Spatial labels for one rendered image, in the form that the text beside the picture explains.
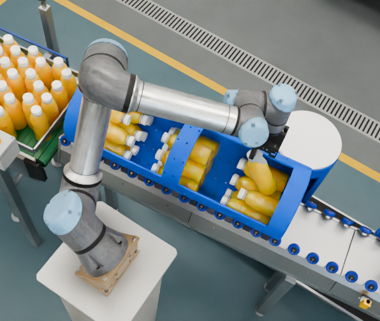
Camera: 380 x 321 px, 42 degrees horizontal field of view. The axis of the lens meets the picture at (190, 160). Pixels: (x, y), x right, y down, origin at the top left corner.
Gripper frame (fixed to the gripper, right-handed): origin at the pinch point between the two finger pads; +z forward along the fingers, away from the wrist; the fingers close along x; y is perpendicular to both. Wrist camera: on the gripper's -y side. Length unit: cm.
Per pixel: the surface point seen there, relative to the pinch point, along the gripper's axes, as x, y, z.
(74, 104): -7, -64, 6
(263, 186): -3.6, 7.8, 10.1
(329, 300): 9, 65, 113
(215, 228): -13.2, -1.9, 40.0
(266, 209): -8.1, 12.0, 16.1
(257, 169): -2.8, 3.7, 2.8
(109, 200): 3, -63, 108
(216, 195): -4.2, -6.7, 31.3
